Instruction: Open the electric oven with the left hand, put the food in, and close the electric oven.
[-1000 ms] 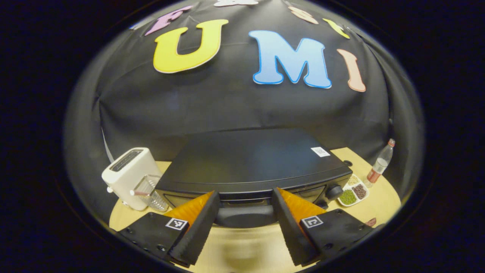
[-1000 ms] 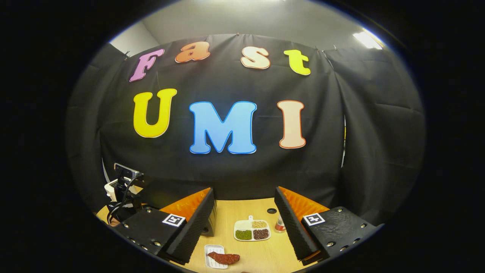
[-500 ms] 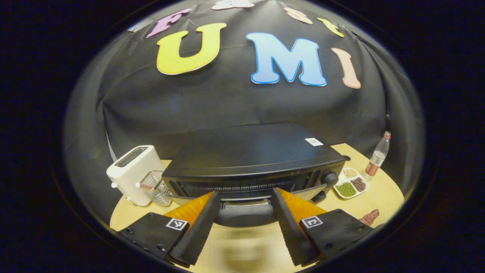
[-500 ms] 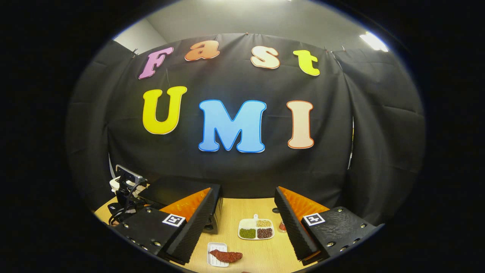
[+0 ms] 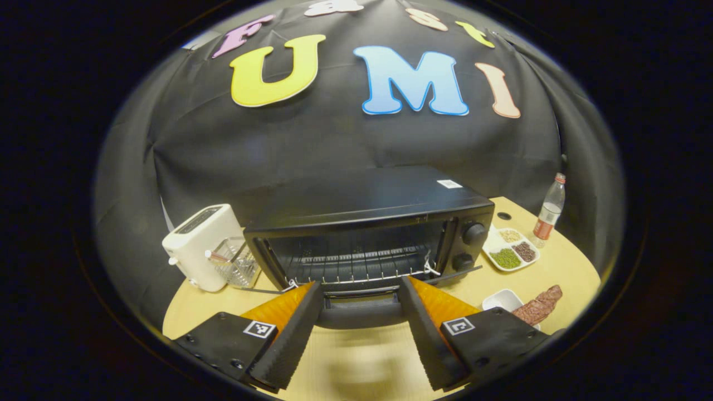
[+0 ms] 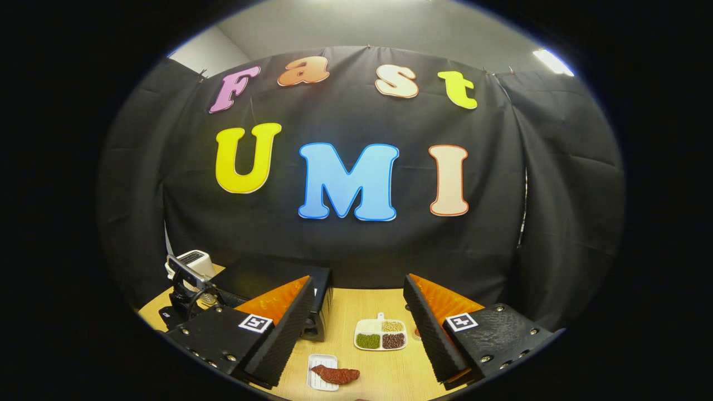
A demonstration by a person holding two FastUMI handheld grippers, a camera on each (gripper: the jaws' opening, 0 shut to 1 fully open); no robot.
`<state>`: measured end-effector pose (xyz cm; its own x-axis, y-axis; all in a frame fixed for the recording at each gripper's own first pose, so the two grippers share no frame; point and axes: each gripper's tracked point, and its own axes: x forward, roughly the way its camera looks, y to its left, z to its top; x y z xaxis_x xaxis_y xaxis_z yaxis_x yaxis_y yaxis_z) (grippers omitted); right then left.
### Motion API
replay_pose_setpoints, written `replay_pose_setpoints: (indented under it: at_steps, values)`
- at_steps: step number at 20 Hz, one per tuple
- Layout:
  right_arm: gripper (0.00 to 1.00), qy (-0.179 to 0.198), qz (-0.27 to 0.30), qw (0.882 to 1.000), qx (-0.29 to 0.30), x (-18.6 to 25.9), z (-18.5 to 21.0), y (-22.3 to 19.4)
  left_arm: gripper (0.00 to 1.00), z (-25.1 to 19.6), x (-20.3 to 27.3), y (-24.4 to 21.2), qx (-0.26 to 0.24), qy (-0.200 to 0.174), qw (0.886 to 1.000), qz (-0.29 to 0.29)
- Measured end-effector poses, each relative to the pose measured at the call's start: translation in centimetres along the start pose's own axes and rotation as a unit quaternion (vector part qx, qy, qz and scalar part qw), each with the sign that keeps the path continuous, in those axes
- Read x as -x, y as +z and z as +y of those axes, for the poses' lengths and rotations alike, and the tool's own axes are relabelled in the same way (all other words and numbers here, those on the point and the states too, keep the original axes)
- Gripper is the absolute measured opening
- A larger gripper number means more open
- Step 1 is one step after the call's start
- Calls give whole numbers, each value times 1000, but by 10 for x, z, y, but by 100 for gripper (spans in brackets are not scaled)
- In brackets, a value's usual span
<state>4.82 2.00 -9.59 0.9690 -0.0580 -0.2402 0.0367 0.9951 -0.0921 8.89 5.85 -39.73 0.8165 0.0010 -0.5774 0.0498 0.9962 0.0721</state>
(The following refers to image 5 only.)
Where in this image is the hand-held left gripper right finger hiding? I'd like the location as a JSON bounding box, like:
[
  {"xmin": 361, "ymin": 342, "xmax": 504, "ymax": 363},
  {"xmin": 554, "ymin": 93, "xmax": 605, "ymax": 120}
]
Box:
[{"xmin": 398, "ymin": 276, "xmax": 563, "ymax": 392}]

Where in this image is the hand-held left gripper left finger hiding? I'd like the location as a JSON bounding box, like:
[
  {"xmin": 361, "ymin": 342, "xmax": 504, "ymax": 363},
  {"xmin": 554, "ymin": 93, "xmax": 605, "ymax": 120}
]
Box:
[{"xmin": 173, "ymin": 280, "xmax": 325, "ymax": 390}]

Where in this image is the brown meat strip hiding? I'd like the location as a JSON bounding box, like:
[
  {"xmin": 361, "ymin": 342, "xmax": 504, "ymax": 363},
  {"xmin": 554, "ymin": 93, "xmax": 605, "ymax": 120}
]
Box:
[{"xmin": 511, "ymin": 285, "xmax": 564, "ymax": 327}]

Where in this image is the black electric oven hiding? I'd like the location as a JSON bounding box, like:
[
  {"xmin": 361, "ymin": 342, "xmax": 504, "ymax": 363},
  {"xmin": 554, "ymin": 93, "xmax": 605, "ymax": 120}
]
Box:
[{"xmin": 243, "ymin": 165, "xmax": 496, "ymax": 330}]

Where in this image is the small white ribbed tray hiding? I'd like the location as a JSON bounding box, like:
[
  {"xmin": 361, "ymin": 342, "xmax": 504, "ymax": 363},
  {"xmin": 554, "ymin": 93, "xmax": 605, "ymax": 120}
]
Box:
[{"xmin": 481, "ymin": 288, "xmax": 541, "ymax": 330}]

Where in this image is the clear glass container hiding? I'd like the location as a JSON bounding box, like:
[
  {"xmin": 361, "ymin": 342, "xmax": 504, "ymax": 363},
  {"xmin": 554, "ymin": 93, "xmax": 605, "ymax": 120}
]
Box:
[{"xmin": 205, "ymin": 237, "xmax": 262, "ymax": 289}]

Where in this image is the white divided plate of beans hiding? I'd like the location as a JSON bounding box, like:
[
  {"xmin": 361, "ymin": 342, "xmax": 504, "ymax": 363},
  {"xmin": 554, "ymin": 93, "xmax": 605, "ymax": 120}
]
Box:
[{"xmin": 482, "ymin": 226, "xmax": 541, "ymax": 273}]

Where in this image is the white toaster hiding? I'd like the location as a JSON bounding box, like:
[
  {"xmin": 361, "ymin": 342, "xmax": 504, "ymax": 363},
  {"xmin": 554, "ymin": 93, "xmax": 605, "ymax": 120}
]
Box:
[{"xmin": 162, "ymin": 204, "xmax": 246, "ymax": 292}]

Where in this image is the clear plastic bottle red label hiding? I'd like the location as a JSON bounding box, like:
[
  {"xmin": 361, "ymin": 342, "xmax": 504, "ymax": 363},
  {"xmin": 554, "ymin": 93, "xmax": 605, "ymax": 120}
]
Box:
[{"xmin": 533, "ymin": 173, "xmax": 567, "ymax": 249}]

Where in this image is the black backdrop cloth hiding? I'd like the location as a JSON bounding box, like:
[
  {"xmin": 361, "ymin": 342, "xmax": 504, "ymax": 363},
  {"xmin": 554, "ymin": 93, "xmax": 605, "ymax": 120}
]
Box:
[{"xmin": 92, "ymin": 0, "xmax": 627, "ymax": 329}]

